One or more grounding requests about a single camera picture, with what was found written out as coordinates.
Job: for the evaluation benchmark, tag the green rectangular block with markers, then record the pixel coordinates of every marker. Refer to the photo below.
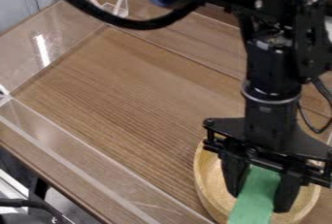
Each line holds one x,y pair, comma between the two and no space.
253,206

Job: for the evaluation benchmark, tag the black table leg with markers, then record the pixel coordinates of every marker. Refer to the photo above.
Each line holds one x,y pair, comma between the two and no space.
39,188

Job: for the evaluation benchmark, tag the brown wooden bowl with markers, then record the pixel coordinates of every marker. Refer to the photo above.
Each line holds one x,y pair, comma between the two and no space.
217,200

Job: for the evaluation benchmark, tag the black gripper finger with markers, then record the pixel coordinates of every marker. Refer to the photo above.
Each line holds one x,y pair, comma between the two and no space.
236,169
286,193

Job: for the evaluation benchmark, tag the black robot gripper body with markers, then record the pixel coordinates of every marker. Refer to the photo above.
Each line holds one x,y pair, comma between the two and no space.
268,138

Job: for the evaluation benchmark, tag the clear acrylic corner bracket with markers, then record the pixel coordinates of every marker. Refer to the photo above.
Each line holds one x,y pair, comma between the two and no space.
119,8

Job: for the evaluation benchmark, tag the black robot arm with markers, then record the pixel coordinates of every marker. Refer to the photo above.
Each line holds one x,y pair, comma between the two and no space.
289,53

